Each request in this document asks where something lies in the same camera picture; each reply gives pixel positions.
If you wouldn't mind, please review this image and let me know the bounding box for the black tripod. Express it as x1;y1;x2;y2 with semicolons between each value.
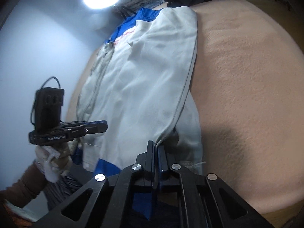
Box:
115;3;138;21

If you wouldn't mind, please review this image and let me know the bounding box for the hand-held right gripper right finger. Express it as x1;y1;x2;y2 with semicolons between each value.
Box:
157;145;277;228

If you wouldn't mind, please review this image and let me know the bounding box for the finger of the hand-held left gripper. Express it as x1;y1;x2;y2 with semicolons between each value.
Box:
81;120;108;134

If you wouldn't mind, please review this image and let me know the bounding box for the person's striped grey garment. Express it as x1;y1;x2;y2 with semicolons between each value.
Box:
44;169;83;211

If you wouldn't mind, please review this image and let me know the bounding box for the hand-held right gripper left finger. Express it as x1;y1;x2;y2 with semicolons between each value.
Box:
31;141;156;228

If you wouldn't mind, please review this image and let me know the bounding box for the person's left forearm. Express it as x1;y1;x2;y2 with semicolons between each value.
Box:
0;160;48;209

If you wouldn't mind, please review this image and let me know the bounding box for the white and blue jacket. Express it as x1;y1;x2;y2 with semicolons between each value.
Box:
71;7;206;220

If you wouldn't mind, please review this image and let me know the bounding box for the person's left hand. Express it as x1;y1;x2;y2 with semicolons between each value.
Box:
34;138;80;183

